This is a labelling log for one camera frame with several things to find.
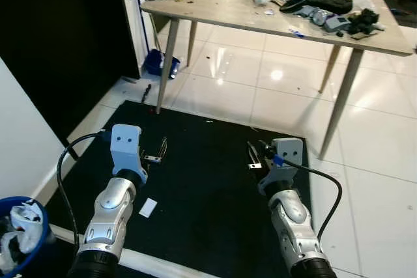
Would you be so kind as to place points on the white paper piece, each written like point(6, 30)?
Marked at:
point(148, 208)

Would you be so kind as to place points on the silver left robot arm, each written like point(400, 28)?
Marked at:
point(111, 213)

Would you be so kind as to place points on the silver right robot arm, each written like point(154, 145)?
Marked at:
point(293, 222)

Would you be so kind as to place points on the blue rubbish bin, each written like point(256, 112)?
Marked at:
point(40, 226)

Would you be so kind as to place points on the white crumpled trash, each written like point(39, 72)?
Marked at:
point(23, 222)

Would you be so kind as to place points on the black floor mat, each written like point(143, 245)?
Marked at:
point(208, 187)

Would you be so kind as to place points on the blue dustpan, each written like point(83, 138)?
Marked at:
point(156, 63)

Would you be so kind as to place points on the wooden table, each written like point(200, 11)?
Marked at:
point(228, 4)

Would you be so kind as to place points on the grey device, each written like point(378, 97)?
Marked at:
point(335, 23)

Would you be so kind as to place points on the black bag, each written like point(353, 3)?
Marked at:
point(329, 1)

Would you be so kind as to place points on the black foam lump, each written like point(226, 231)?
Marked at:
point(365, 21)

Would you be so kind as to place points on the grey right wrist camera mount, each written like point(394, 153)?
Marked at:
point(285, 157)

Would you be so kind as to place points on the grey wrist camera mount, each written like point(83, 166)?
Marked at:
point(285, 157)
point(124, 144)

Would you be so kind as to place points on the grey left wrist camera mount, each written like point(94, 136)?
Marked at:
point(124, 144)

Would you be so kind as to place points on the black wall panel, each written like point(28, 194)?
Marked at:
point(58, 37)

